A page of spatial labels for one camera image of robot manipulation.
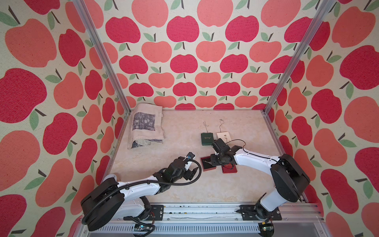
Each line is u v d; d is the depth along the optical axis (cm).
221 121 115
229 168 88
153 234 69
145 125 103
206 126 111
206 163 90
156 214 75
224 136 101
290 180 45
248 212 73
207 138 101
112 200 43
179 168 63
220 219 73
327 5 69
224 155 69
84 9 71
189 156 72
